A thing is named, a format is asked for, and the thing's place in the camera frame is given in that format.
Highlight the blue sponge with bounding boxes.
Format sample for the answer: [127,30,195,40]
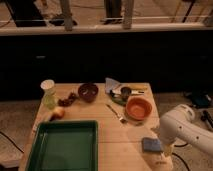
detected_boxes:
[142,137,162,153]

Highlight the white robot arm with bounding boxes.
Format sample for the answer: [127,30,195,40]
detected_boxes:
[158,104,213,157]

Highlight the green plastic tray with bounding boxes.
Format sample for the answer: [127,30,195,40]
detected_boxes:
[25,121,98,171]

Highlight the orange bowl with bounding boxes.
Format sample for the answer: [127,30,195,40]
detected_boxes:
[125,98,152,121]

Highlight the metal fork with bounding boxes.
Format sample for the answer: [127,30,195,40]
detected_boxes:
[106,104,127,123]

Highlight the small dark cup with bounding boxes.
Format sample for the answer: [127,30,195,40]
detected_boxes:
[121,87,132,100]

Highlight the green flat plate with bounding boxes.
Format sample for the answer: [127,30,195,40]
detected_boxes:
[109,92,126,106]

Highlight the white marker pen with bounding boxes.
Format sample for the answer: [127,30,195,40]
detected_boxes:
[112,90,144,95]

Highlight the white paper napkin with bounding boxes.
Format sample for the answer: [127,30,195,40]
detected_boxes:
[105,78,121,93]

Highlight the dark maroon bowl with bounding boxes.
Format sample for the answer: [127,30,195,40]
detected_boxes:
[78,83,98,103]

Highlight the dark brown dried food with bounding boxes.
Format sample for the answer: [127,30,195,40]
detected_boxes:
[58,93,77,107]

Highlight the red apple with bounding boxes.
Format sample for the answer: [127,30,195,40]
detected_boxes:
[53,106,65,119]

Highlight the pale green plastic cup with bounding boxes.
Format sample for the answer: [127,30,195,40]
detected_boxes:
[42,93,57,110]

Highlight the white paper cup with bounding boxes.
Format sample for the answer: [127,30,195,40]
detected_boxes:
[40,79,55,94]

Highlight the black floor cable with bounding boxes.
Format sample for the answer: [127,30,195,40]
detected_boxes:
[170,142,192,171]

